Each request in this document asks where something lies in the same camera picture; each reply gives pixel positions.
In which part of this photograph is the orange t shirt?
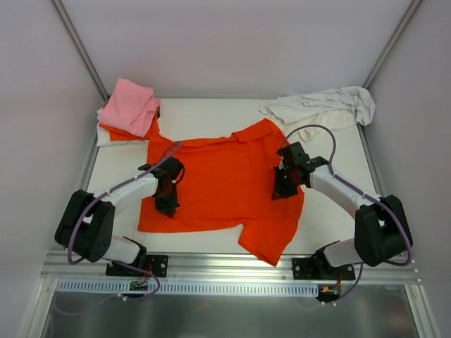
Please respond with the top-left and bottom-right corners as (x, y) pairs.
(137, 119), (304, 265)
(99, 123), (152, 142)

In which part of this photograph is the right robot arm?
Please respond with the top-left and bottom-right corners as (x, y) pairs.
(273, 142), (413, 280)

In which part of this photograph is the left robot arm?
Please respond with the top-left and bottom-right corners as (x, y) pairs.
(54, 156), (185, 275)

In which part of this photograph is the folded orange t shirt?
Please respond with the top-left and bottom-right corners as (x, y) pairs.
(99, 123), (152, 142)

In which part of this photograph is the crumpled white t shirt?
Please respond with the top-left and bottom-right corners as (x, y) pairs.
(259, 86), (376, 142)

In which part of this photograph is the folded white t shirt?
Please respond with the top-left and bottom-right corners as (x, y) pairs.
(97, 108), (148, 147)

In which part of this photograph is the folded pink t shirt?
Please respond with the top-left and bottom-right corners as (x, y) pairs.
(99, 78), (161, 137)

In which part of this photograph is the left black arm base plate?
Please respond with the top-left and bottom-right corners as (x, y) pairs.
(105, 253), (168, 277)

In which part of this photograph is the aluminium mounting rail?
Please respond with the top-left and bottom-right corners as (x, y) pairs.
(40, 251), (423, 285)

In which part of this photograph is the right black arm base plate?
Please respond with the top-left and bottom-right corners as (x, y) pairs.
(291, 256), (356, 281)

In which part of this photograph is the white slotted cable duct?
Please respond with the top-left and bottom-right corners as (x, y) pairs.
(55, 279), (319, 298)

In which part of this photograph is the right corner frame post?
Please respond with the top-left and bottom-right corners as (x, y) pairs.
(363, 0), (424, 89)

